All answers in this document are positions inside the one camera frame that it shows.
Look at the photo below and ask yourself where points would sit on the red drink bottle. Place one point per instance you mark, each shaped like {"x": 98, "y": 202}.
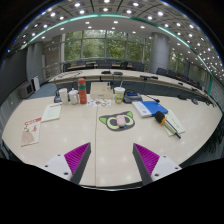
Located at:
{"x": 82, "y": 93}

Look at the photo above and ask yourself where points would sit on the dark conference microphone unit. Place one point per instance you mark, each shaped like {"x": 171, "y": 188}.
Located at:
{"x": 57, "y": 99}
{"x": 132, "y": 97}

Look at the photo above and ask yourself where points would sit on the colourful sticker sheet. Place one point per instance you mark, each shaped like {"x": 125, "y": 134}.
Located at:
{"x": 99, "y": 103}

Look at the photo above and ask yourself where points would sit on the white paper sheet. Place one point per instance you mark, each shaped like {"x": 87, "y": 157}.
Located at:
{"x": 177, "y": 121}

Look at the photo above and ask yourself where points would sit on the blue and white book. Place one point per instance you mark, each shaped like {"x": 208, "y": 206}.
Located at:
{"x": 151, "y": 107}

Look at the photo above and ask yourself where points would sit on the ceiling lights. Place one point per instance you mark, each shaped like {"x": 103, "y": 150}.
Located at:
{"x": 116, "y": 22}

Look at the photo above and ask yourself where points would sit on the pink computer mouse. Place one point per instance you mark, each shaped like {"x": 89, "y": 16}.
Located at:
{"x": 120, "y": 121}

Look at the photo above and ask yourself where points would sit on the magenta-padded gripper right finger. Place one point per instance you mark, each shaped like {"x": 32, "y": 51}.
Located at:
{"x": 165, "y": 166}

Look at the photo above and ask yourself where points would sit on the red and white leaflet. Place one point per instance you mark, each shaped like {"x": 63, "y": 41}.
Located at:
{"x": 30, "y": 131}

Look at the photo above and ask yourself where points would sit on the cream booklet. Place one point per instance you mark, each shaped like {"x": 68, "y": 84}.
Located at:
{"x": 51, "y": 112}

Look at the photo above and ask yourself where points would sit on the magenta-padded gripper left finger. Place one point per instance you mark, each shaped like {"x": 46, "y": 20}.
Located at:
{"x": 56, "y": 165}

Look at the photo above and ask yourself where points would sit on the green printed cup with straw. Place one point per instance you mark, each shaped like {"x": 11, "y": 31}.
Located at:
{"x": 119, "y": 95}

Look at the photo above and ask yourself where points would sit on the black handheld microphone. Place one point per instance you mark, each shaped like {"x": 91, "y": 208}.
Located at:
{"x": 160, "y": 117}

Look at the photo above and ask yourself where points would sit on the cat-shaped black green mouse pad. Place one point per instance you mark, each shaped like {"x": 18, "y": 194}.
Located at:
{"x": 106, "y": 121}

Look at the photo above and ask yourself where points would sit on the dark office chairs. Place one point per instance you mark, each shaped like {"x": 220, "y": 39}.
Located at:
{"x": 133, "y": 66}

